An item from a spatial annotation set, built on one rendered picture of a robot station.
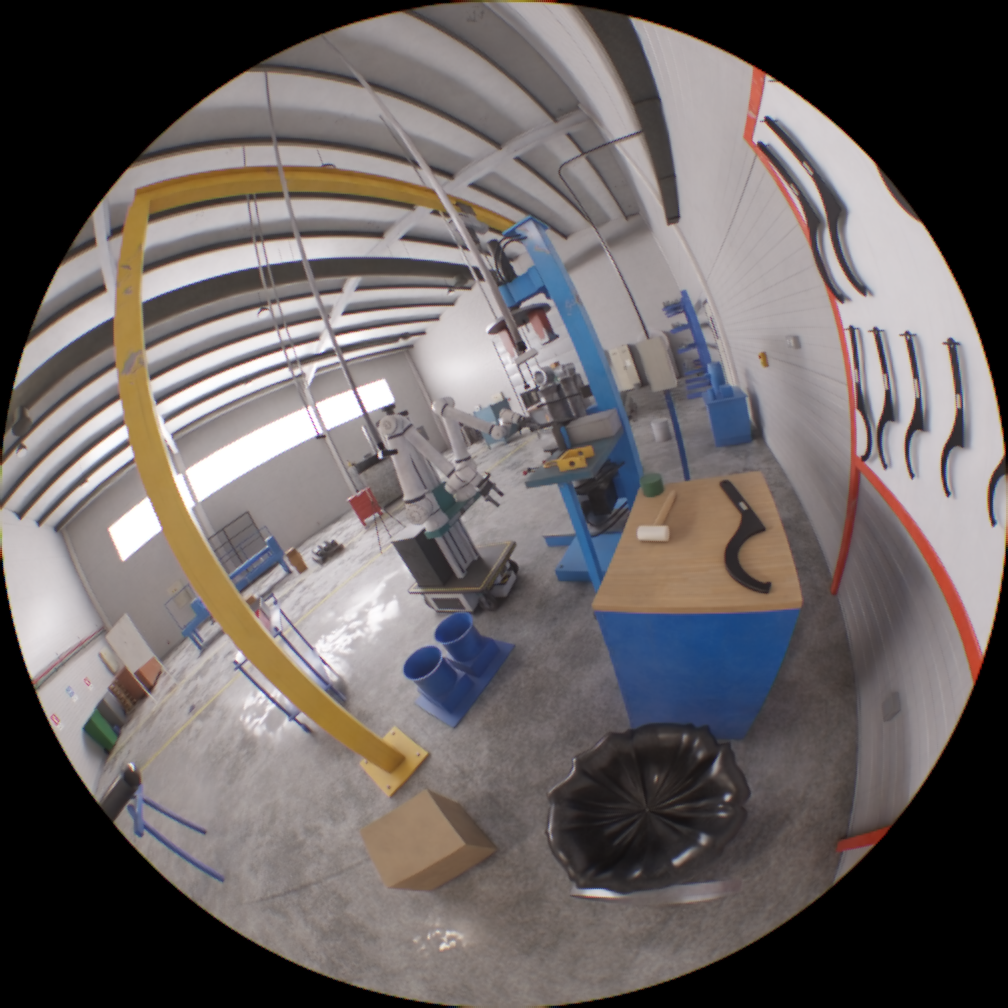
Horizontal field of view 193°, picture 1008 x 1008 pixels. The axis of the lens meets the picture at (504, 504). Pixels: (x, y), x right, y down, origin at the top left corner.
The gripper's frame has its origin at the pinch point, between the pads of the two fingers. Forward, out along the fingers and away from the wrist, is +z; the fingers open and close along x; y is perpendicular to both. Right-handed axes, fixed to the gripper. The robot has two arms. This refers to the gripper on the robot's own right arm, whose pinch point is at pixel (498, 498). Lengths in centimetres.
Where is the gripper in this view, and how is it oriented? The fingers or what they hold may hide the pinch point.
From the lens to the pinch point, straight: 195.5
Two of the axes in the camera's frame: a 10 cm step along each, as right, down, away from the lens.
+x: -1.9, 5.3, -8.3
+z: 7.4, 6.3, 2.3
